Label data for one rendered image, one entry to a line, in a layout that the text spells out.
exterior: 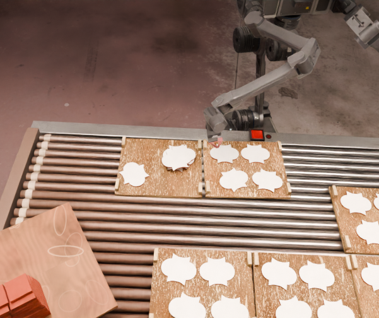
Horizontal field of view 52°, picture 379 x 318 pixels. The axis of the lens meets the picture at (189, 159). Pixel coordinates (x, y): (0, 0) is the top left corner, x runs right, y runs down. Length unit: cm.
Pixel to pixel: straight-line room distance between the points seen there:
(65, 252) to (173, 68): 270
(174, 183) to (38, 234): 65
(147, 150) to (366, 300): 119
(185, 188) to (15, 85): 250
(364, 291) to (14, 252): 141
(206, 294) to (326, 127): 240
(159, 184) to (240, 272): 56
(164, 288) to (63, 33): 341
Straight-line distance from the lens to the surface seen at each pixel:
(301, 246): 184
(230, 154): 201
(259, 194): 190
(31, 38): 455
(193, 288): 165
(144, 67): 400
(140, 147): 202
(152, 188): 186
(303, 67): 170
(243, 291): 167
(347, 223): 196
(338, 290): 179
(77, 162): 203
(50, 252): 165
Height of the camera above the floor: 248
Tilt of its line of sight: 51 degrees down
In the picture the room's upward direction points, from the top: 5 degrees clockwise
